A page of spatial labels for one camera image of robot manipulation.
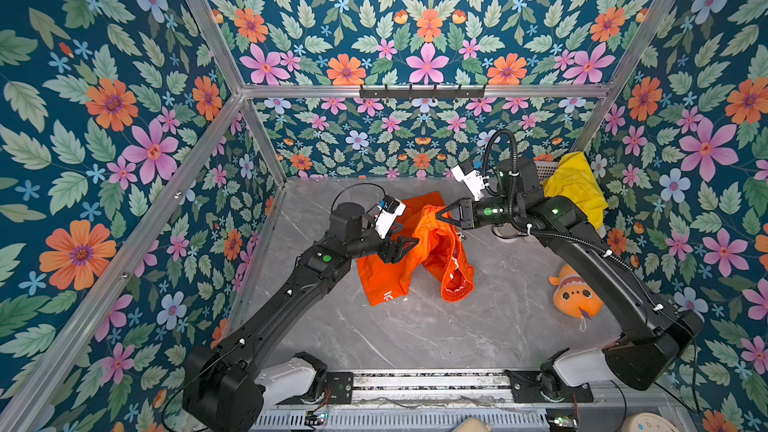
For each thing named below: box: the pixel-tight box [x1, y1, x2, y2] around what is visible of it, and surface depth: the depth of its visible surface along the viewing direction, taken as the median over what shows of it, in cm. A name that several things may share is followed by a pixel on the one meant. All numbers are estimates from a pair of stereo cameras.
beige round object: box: [453, 417, 492, 432], surface depth 67 cm
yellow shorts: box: [543, 151, 608, 230], surface depth 103 cm
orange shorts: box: [358, 191, 475, 306], surface depth 80 cm
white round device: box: [621, 412, 679, 432], surface depth 68 cm
